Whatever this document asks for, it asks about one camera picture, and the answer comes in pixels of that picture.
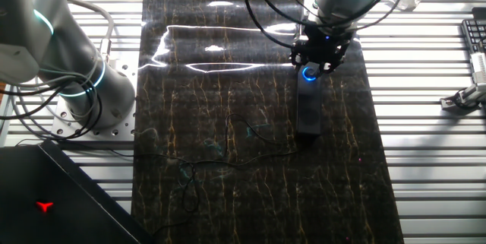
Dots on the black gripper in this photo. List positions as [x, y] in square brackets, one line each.
[322, 40]

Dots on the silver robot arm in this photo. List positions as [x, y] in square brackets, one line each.
[76, 65]

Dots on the black speaker bar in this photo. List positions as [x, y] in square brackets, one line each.
[308, 115]

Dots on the black marble pattern mat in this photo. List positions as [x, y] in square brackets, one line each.
[266, 198]

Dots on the black keyboard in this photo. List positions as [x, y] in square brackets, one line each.
[474, 33]

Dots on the black box with red mark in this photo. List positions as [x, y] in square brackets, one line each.
[57, 198]

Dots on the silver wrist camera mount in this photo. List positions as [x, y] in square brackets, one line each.
[309, 8]

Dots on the aluminium camera bracket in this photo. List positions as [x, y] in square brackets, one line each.
[452, 103]

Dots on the gray depth camera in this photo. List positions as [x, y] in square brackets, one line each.
[479, 67]

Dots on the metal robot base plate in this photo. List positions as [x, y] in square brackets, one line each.
[114, 133]

